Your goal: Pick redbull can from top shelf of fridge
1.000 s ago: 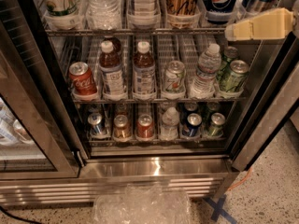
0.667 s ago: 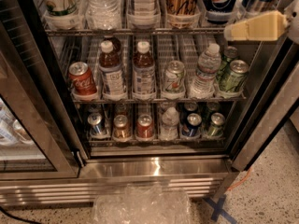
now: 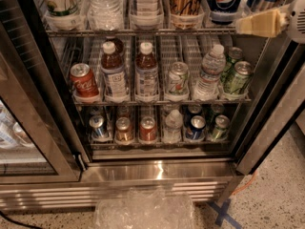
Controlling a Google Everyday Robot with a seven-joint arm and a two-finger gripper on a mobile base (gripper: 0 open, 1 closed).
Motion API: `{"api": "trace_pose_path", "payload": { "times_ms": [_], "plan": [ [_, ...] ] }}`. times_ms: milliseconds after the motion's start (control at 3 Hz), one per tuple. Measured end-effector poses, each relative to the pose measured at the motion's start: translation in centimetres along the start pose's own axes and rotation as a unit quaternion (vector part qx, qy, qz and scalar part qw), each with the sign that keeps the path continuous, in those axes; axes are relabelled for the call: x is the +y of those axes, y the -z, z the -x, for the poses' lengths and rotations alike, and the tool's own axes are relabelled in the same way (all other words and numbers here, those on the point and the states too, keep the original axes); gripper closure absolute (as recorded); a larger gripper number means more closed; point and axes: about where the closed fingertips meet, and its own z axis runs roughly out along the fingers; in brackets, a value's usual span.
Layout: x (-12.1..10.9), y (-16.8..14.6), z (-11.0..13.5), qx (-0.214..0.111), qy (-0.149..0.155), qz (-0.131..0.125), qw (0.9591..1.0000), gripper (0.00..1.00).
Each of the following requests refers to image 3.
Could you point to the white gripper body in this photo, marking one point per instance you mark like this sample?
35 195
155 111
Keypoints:
296 18

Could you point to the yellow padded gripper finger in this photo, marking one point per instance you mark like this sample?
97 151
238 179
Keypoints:
267 23

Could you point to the rear green soda can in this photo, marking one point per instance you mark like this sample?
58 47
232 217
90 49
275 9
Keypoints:
234 55

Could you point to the blue pepsi can top shelf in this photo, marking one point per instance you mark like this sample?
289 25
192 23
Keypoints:
223 12

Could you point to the blue pepsi can shelf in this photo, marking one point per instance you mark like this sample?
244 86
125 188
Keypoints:
196 127
223 12

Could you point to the front green soda can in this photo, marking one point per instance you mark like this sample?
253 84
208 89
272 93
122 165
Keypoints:
238 78

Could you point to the open right fridge door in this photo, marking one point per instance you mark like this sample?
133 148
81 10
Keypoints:
285 98

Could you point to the clear water bottle middle shelf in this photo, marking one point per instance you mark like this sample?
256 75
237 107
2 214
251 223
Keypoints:
212 66

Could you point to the clear water bottle shelf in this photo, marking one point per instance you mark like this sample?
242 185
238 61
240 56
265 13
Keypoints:
105 15
172 128
212 66

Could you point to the brown striped tall can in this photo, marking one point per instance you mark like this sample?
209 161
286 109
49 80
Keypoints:
185 14

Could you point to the white green soda can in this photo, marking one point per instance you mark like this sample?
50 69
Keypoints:
177 78

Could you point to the green can bottom shelf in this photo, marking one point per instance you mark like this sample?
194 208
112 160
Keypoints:
220 128

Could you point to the white labelled bottle top shelf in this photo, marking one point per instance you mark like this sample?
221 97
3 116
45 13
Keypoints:
146 14

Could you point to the blue pepsi can bottom shelf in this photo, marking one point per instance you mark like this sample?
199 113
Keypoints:
196 127

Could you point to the clear water bottle bottom shelf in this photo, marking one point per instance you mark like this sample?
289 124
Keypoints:
172 128

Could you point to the red can bottom shelf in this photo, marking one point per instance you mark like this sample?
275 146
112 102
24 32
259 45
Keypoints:
147 129

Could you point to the clear water bottle top shelf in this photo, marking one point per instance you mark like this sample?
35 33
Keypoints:
105 15

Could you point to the orange brown can bottom shelf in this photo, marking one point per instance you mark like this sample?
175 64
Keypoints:
123 128

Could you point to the red coca cola can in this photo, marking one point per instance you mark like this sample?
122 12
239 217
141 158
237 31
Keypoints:
83 80

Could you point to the blue silver can bottom shelf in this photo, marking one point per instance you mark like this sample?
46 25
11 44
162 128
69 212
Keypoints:
99 126

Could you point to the white green tall can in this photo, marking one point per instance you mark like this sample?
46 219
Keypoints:
63 14

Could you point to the left glass fridge door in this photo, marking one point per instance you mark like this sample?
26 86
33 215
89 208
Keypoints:
35 91

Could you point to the right brown tea bottle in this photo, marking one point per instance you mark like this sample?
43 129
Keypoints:
146 71

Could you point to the brown tea bottle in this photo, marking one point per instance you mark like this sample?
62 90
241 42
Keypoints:
113 70
146 71
119 45

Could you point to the rear brown tea bottle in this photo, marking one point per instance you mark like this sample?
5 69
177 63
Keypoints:
119 45

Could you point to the left brown tea bottle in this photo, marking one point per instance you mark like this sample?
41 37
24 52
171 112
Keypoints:
113 70

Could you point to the blue tape cross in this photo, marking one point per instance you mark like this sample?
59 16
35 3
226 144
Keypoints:
222 214

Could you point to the clear crumpled plastic bag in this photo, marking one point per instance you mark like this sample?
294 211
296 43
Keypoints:
145 210

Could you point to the middle wire shelf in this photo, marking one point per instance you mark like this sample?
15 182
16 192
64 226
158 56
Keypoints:
101 100

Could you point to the wire shelf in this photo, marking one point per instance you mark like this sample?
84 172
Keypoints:
137 144
130 32
101 100

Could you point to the bottom wire shelf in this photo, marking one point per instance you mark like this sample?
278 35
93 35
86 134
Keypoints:
137 144

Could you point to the top wire shelf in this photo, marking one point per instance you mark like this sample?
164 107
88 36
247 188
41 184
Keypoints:
130 32

